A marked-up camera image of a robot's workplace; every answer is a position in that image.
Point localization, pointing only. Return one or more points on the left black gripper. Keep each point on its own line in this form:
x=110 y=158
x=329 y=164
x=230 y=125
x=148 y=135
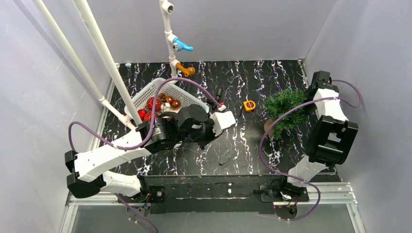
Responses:
x=210 y=131

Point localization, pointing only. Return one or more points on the small green christmas tree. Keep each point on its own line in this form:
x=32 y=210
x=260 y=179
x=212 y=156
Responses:
x=280 y=103

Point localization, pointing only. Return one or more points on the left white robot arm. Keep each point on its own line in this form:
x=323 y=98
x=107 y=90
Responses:
x=91 y=171

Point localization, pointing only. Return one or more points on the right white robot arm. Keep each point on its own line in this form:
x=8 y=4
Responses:
x=330 y=140

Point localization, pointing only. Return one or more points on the orange shiny ornament ball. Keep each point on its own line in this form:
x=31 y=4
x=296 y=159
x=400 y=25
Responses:
x=176 y=104

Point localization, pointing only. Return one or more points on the black cylindrical marker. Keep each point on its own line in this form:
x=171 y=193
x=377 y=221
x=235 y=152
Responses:
x=219 y=94

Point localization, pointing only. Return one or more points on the red patterned ornament ball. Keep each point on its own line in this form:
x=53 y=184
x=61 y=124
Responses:
x=152 y=103

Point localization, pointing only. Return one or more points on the red shiny ornament ball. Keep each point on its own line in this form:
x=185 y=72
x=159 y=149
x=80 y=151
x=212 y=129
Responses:
x=142 y=113

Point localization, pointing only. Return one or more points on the orange pipe valve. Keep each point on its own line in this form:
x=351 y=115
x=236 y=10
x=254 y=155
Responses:
x=187 y=71

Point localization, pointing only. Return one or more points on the white plastic basket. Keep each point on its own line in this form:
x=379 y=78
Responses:
x=140 y=99

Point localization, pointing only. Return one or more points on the yellow tape measure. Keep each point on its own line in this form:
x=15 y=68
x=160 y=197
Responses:
x=249 y=106

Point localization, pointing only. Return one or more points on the thin white diagonal pole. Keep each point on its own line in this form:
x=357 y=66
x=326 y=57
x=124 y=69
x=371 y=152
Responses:
x=125 y=120

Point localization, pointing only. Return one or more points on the blue pipe valve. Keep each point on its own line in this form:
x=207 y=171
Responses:
x=178 y=45

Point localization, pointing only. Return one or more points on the white pvc pipe stand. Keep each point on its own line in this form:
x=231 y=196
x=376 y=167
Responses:
x=166 y=9

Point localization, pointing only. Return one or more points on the thick white diagonal pole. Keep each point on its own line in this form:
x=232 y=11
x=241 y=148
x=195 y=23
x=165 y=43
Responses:
x=92 y=27

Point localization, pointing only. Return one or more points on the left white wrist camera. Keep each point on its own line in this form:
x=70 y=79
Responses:
x=222 y=119

